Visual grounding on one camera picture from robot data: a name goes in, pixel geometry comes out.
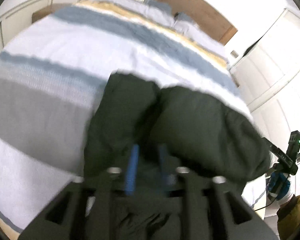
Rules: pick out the black puffy jacket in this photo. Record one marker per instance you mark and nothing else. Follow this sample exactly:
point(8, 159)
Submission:
point(206, 135)

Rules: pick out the striped duvet cover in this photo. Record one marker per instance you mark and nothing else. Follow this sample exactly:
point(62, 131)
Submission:
point(52, 77)

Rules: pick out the wooden headboard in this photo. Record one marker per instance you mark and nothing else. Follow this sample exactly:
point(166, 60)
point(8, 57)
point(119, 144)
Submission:
point(170, 0)

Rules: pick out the white wardrobe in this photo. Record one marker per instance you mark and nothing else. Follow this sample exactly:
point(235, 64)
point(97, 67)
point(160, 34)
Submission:
point(271, 63)

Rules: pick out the right grey pillow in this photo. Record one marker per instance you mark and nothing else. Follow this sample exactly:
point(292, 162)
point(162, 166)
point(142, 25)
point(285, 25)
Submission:
point(189, 28)

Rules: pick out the brown sleeve forearm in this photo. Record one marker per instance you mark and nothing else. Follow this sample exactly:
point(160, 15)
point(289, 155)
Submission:
point(288, 223)

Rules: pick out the right wall switch plate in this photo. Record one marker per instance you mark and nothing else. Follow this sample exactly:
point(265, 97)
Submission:
point(234, 54)

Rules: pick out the grey pillow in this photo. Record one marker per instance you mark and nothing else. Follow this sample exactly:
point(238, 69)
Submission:
point(152, 9)
point(189, 28)

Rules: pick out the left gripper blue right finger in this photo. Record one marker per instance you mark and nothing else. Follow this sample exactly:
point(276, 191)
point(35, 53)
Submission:
point(167, 166)

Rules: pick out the left grey pillow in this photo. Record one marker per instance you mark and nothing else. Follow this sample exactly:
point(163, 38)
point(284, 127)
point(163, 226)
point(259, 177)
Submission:
point(152, 9)

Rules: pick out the right blue white gloved hand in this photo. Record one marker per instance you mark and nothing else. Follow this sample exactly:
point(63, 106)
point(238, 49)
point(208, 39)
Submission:
point(279, 187)

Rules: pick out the left wooden nightstand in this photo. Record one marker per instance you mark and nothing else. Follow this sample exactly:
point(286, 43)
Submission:
point(50, 9)

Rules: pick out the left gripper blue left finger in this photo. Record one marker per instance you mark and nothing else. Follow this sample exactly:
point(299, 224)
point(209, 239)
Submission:
point(131, 170)

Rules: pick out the white radiator cover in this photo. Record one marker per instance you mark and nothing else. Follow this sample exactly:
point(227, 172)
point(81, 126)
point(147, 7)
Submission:
point(19, 18)

